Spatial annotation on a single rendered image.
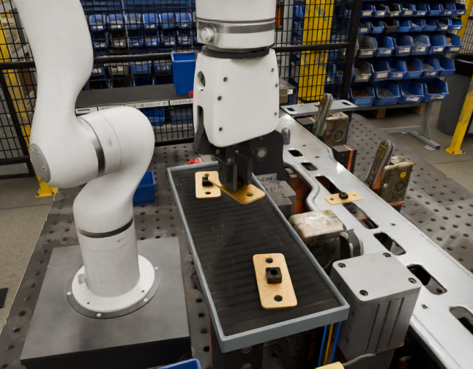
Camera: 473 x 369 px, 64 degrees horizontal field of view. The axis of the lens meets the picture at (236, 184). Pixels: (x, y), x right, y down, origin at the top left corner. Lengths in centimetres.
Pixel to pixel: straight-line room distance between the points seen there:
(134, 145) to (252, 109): 36
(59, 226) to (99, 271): 57
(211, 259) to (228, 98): 19
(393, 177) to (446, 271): 32
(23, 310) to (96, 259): 35
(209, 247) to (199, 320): 54
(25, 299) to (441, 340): 99
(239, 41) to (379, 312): 38
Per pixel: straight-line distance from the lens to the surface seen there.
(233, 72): 41
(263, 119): 46
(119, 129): 74
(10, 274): 247
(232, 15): 40
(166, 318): 89
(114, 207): 79
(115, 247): 84
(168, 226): 131
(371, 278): 55
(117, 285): 91
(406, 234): 84
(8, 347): 110
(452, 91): 429
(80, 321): 92
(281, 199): 70
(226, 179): 48
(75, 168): 70
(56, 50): 72
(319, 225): 68
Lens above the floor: 147
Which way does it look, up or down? 30 degrees down
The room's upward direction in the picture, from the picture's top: straight up
